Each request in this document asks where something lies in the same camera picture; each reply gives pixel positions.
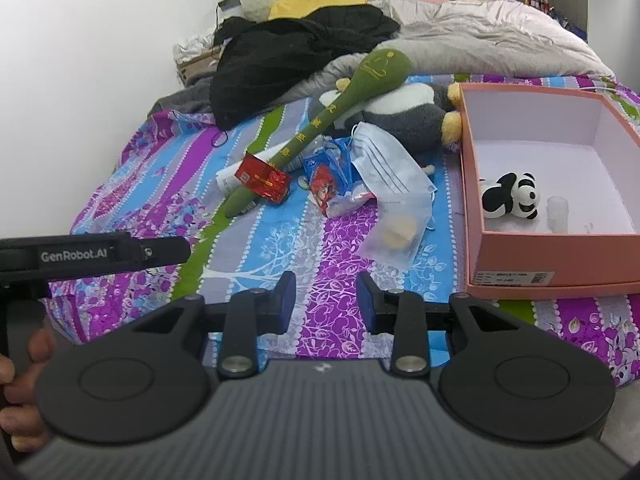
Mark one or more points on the black charger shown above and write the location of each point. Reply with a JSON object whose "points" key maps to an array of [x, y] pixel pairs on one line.
{"points": [[231, 3]]}

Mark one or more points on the brown cardboard box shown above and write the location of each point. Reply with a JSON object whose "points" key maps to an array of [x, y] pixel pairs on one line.
{"points": [[197, 67]]}

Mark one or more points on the clear plastic bag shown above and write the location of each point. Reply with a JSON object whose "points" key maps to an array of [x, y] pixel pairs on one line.
{"points": [[395, 230]]}

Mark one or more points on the small panda plush toy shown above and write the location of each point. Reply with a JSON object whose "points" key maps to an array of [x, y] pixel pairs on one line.
{"points": [[522, 195]]}

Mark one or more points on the yellow pillow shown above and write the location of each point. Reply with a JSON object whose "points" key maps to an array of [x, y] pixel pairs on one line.
{"points": [[320, 2]]}

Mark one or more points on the silver crumpled cloth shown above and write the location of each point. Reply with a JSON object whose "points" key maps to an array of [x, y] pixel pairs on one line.
{"points": [[192, 46]]}

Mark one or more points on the pink cardboard shoebox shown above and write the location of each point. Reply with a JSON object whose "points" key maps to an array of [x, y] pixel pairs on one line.
{"points": [[525, 255]]}

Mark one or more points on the dark grey cloth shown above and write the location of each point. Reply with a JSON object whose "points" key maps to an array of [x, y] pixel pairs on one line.
{"points": [[190, 95]]}

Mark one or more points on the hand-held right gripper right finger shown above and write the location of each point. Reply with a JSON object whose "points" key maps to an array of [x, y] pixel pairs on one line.
{"points": [[364, 301]]}

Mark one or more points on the grey white plush toy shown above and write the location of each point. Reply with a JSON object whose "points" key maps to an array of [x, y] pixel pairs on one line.
{"points": [[405, 115]]}

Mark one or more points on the red foil packet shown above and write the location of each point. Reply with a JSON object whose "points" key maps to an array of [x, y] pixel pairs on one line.
{"points": [[260, 177]]}

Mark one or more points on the red cartoon snack packet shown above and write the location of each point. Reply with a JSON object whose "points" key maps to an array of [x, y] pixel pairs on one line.
{"points": [[327, 190]]}

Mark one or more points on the purple floral bed sheet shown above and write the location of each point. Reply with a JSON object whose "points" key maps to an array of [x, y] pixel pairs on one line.
{"points": [[150, 185]]}

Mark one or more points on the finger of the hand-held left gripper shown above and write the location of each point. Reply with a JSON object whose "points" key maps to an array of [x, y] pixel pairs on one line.
{"points": [[165, 251]]}

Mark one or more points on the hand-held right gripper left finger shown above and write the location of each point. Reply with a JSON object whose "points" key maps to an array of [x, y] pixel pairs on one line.
{"points": [[286, 301]]}

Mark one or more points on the small translucent cup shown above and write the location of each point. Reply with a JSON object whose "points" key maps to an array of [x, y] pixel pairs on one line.
{"points": [[558, 215]]}

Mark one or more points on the blue plastic wrapper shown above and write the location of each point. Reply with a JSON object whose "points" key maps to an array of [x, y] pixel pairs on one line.
{"points": [[332, 155]]}

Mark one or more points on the blue face mask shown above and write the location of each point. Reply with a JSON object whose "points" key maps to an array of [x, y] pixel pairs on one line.
{"points": [[385, 160]]}

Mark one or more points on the white tube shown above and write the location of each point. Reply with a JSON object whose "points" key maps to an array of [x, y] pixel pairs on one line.
{"points": [[227, 180]]}

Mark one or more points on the row of small bottles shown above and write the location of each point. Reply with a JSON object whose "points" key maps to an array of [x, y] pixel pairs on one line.
{"points": [[542, 4]]}

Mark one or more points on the person's left hand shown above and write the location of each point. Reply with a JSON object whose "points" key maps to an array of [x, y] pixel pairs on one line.
{"points": [[22, 417]]}

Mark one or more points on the green plush massage hammer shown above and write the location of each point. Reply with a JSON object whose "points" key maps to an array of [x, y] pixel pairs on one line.
{"points": [[372, 72]]}

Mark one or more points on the black garment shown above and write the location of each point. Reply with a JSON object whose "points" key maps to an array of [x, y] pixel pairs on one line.
{"points": [[280, 60]]}

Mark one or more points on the light grey duvet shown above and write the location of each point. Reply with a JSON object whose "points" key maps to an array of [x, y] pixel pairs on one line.
{"points": [[475, 35]]}

